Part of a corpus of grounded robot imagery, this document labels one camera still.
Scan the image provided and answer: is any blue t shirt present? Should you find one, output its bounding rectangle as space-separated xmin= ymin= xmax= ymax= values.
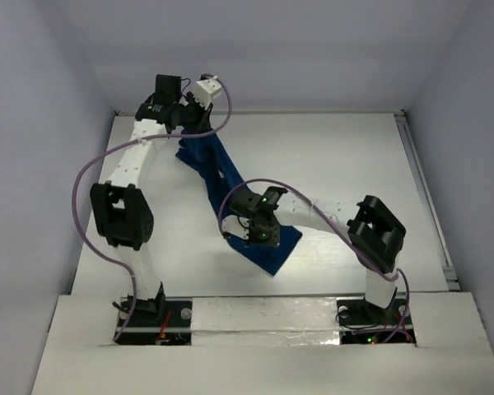
xmin=176 ymin=134 xmax=302 ymax=276

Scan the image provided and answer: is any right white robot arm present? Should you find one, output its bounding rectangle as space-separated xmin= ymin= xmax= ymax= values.
xmin=218 ymin=186 xmax=406 ymax=323

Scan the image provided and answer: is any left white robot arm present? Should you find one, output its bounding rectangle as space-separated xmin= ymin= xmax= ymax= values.
xmin=90 ymin=74 xmax=222 ymax=325

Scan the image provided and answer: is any silver foil strip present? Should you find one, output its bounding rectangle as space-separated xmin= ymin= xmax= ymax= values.
xmin=191 ymin=297 xmax=340 ymax=347

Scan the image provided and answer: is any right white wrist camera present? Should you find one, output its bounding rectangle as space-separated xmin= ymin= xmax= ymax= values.
xmin=221 ymin=215 xmax=250 ymax=240

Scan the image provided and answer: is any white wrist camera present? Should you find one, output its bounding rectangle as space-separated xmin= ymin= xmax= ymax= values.
xmin=192 ymin=76 xmax=223 ymax=110
xmin=221 ymin=215 xmax=250 ymax=240

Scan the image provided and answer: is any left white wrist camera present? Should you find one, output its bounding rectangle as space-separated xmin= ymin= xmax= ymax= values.
xmin=192 ymin=76 xmax=223 ymax=110

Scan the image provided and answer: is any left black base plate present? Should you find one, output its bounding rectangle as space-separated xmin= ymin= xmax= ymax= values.
xmin=115 ymin=300 xmax=193 ymax=346

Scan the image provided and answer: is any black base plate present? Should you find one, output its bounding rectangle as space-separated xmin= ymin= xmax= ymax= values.
xmin=115 ymin=300 xmax=193 ymax=346
xmin=335 ymin=298 xmax=417 ymax=346

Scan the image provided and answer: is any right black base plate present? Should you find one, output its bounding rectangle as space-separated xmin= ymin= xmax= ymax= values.
xmin=335 ymin=298 xmax=417 ymax=346

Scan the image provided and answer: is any aluminium side rail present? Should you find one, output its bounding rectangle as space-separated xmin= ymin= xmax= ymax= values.
xmin=393 ymin=110 xmax=463 ymax=292

